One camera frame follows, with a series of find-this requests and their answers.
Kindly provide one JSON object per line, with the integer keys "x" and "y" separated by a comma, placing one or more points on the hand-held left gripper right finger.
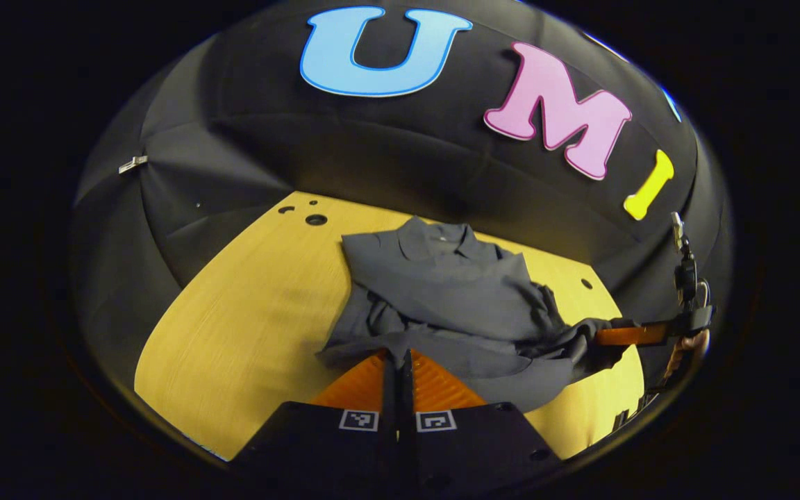
{"x": 483, "y": 444}

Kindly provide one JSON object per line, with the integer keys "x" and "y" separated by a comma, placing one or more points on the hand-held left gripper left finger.
{"x": 317, "y": 441}

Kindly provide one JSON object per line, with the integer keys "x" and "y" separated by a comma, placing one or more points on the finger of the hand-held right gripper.
{"x": 632, "y": 335}

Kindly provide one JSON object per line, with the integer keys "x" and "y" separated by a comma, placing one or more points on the grey collared shirt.
{"x": 442, "y": 292}

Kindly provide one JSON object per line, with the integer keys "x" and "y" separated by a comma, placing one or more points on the black backdrop cloth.
{"x": 372, "y": 146}

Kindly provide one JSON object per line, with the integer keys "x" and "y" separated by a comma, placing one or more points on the silver clip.
{"x": 132, "y": 164}

